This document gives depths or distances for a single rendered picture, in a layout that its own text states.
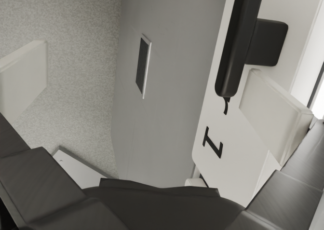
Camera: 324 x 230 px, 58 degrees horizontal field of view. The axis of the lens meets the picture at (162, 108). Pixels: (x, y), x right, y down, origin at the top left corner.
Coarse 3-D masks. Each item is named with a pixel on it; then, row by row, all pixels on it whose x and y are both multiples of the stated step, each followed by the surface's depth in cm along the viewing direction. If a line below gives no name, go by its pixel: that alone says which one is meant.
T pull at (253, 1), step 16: (240, 0) 17; (256, 0) 16; (240, 16) 17; (256, 16) 17; (240, 32) 17; (256, 32) 17; (272, 32) 18; (224, 48) 18; (240, 48) 17; (256, 48) 18; (272, 48) 18; (224, 64) 18; (240, 64) 18; (256, 64) 18; (272, 64) 19; (224, 80) 18; (224, 96) 19
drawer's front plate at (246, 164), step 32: (288, 0) 18; (320, 0) 16; (224, 32) 26; (288, 32) 18; (320, 32) 16; (288, 64) 18; (320, 64) 17; (224, 128) 25; (224, 160) 25; (256, 160) 21; (224, 192) 25; (256, 192) 21
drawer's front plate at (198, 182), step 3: (186, 180) 33; (189, 180) 32; (192, 180) 32; (195, 180) 33; (198, 180) 33; (201, 180) 33; (186, 183) 33; (189, 183) 32; (192, 183) 32; (195, 183) 32; (198, 183) 32; (201, 183) 32; (204, 183) 32; (198, 186) 32; (201, 186) 32; (204, 186) 32
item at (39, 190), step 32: (0, 128) 8; (0, 160) 6; (32, 160) 7; (0, 192) 6; (32, 192) 6; (64, 192) 6; (0, 224) 7; (32, 224) 5; (64, 224) 5; (96, 224) 5
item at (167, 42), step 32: (128, 0) 82; (160, 0) 52; (192, 0) 37; (224, 0) 29; (128, 32) 81; (160, 32) 51; (192, 32) 37; (128, 64) 80; (160, 64) 50; (192, 64) 37; (128, 96) 78; (160, 96) 50; (192, 96) 37; (128, 128) 77; (160, 128) 49; (192, 128) 36; (128, 160) 76; (160, 160) 49; (192, 160) 36
